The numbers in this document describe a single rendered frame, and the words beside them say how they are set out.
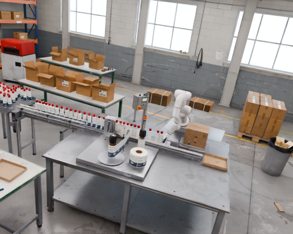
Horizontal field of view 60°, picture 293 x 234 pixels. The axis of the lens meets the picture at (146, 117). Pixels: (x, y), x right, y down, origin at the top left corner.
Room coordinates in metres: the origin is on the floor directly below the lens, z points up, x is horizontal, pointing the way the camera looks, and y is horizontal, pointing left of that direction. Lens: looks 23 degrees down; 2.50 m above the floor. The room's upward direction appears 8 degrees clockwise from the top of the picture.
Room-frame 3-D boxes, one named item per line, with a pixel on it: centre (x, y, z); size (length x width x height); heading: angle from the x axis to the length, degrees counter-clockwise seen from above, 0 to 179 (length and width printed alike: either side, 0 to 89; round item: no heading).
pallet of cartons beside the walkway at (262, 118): (5.91, -2.78, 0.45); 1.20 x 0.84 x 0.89; 161
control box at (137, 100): (3.13, 0.11, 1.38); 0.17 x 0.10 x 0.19; 131
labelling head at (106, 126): (3.04, 0.46, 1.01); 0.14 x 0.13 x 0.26; 76
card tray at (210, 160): (2.79, -0.94, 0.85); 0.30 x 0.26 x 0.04; 76
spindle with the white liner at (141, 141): (2.73, 0.02, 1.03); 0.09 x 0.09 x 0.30
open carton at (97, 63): (7.14, 1.64, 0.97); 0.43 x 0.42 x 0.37; 156
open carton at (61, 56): (7.52, 2.83, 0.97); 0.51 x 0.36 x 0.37; 162
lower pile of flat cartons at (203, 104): (7.28, -1.59, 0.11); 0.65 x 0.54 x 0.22; 66
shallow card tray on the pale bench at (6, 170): (2.10, 1.35, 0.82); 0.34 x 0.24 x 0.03; 75
